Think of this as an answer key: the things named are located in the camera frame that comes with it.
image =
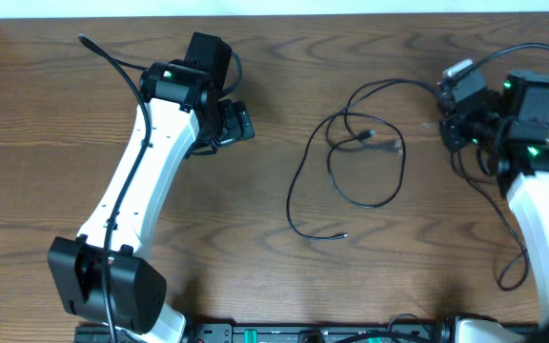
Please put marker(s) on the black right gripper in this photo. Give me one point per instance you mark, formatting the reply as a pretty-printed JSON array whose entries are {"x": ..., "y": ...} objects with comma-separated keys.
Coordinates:
[{"x": 453, "y": 139}]

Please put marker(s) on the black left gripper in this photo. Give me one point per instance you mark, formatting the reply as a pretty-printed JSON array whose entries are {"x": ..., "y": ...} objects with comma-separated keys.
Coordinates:
[{"x": 240, "y": 124}]

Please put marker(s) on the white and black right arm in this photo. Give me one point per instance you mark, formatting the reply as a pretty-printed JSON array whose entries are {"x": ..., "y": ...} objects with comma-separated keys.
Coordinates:
[{"x": 512, "y": 126}]

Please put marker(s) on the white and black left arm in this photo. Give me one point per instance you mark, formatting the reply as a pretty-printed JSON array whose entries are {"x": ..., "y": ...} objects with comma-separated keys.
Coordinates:
[{"x": 104, "y": 274}]

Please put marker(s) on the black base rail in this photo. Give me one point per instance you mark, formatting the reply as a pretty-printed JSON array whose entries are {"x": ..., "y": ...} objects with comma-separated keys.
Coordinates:
[{"x": 405, "y": 327}]

